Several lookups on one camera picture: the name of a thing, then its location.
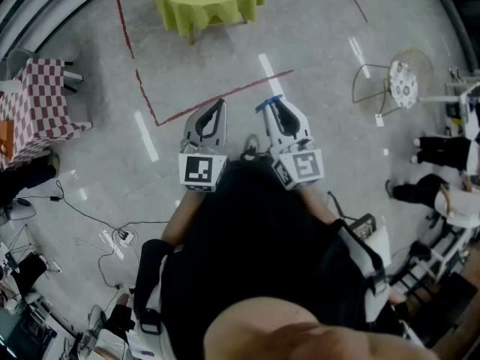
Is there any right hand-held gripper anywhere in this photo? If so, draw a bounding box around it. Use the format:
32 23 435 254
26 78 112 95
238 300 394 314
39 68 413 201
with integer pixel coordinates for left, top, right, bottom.
262 97 325 191

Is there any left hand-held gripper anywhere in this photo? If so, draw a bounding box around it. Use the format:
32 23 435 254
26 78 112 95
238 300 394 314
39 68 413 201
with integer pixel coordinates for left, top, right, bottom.
178 97 230 194

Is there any person's left forearm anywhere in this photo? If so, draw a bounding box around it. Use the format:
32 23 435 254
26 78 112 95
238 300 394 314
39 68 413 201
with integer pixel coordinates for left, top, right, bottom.
160 189 206 247

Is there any person's right forearm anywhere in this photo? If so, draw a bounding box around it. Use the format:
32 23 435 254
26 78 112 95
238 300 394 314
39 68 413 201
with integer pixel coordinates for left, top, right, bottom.
299 185 338 224

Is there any red floor tape line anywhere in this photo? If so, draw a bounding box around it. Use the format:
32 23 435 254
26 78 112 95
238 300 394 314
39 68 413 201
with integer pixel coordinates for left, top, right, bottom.
115 0 295 127

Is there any person's shoe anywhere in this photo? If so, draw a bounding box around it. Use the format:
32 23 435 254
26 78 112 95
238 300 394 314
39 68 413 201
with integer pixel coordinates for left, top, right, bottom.
239 133 271 163

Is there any person's black clothing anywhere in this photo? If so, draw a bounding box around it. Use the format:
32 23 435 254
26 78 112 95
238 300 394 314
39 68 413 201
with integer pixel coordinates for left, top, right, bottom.
159 157 391 337

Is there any round table yellow-green tablecloth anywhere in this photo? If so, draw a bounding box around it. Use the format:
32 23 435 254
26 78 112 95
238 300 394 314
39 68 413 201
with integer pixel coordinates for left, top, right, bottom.
154 0 266 46

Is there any round patterned white cushion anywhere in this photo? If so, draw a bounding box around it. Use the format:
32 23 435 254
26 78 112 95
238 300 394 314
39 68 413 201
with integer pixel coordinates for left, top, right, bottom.
388 60 419 110

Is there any table with red checkered cloth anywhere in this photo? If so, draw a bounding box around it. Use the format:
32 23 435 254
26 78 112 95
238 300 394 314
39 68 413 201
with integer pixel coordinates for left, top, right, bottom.
0 58 88 171

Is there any pale green chair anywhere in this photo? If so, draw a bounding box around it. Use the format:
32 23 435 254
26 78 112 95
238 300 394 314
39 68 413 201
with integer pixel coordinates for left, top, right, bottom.
5 48 84 93

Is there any orange tray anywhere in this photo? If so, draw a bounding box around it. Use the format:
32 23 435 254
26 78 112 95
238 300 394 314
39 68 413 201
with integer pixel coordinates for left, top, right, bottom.
0 120 15 157

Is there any person's face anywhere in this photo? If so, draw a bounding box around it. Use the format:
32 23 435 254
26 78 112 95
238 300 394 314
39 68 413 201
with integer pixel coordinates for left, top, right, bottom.
202 296 440 360

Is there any black floor cable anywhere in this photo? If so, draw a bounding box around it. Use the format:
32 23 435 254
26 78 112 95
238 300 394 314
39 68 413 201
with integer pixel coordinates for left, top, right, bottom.
50 180 170 239

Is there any wire frame chair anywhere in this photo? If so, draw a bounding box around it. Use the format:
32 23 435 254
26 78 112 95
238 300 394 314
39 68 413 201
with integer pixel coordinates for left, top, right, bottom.
351 48 436 118

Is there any person's left black shoulder strap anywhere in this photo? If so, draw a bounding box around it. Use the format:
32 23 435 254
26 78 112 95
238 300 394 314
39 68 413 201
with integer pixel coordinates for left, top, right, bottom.
133 238 177 337

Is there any person's black shoulder strap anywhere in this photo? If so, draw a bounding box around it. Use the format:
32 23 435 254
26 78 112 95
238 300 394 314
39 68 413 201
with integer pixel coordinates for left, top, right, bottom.
329 217 391 322
133 238 177 337

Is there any person's right black shoulder strap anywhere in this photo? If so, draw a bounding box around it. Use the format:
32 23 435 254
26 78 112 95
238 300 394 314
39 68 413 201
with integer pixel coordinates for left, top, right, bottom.
329 217 391 322

